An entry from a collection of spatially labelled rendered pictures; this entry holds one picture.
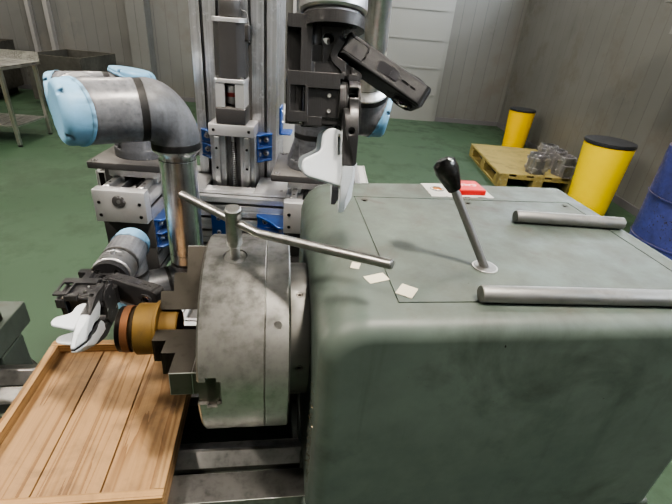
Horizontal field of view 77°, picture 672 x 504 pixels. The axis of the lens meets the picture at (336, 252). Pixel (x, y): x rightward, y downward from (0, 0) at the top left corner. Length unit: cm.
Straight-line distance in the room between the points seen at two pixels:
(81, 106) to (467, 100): 813
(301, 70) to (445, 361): 37
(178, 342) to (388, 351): 33
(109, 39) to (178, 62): 118
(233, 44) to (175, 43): 736
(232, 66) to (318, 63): 81
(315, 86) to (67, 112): 50
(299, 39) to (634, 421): 69
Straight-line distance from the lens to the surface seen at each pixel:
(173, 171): 94
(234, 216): 58
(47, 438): 93
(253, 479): 82
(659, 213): 367
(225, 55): 131
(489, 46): 870
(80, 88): 88
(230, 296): 60
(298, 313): 64
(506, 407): 64
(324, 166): 48
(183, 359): 66
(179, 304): 74
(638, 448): 85
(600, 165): 484
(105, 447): 88
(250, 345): 59
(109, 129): 88
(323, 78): 49
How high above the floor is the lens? 155
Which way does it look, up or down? 29 degrees down
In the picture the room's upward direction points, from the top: 5 degrees clockwise
